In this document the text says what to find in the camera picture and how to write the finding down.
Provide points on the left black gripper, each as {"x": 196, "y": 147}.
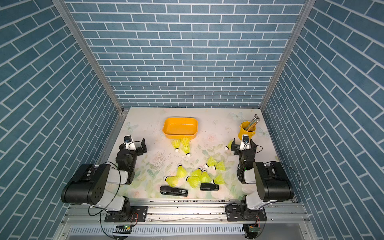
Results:
{"x": 141, "y": 149}

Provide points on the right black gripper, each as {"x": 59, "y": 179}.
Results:
{"x": 236, "y": 149}

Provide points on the yellow plastic storage box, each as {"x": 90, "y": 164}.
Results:
{"x": 178, "y": 128}

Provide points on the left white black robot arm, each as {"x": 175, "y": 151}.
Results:
{"x": 88, "y": 185}

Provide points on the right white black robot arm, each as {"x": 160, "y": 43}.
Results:
{"x": 271, "y": 181}

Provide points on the yellow pen cup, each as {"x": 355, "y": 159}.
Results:
{"x": 244, "y": 130}

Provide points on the bundle of pencils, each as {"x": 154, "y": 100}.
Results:
{"x": 252, "y": 123}

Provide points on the large black stapler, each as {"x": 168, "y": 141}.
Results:
{"x": 170, "y": 191}

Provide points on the yellow shuttlecock front upright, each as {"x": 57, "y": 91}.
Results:
{"x": 205, "y": 178}

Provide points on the small black stapler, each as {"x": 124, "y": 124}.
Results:
{"x": 209, "y": 187}

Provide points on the yellow shuttlecock middle small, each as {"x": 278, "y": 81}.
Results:
{"x": 197, "y": 173}

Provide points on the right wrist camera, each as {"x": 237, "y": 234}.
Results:
{"x": 245, "y": 144}

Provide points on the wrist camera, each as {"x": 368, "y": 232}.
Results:
{"x": 245, "y": 144}
{"x": 129, "y": 143}

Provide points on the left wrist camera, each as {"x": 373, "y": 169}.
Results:
{"x": 129, "y": 143}

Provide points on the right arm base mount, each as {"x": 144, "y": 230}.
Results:
{"x": 237, "y": 213}

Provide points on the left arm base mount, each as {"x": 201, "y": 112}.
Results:
{"x": 135, "y": 214}

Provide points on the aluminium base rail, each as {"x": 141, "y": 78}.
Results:
{"x": 182, "y": 211}

